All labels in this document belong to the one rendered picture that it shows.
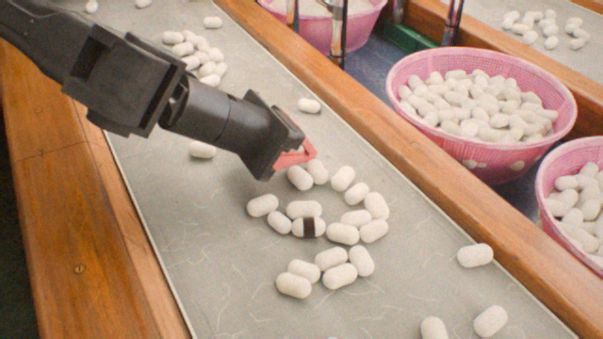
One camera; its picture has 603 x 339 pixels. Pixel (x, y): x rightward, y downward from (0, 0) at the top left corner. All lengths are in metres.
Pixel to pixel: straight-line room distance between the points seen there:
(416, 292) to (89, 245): 0.32
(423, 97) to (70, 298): 0.55
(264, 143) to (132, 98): 0.15
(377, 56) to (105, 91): 0.67
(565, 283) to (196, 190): 0.40
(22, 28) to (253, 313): 0.32
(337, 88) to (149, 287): 0.39
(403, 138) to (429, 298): 0.22
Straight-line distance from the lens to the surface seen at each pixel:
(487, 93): 0.82
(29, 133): 0.73
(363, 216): 0.54
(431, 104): 0.78
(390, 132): 0.65
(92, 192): 0.60
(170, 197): 0.60
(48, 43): 0.48
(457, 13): 0.94
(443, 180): 0.59
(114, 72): 0.45
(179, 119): 0.48
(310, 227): 0.53
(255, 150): 0.54
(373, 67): 0.99
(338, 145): 0.66
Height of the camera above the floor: 1.14
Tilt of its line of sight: 40 degrees down
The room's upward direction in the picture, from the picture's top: straight up
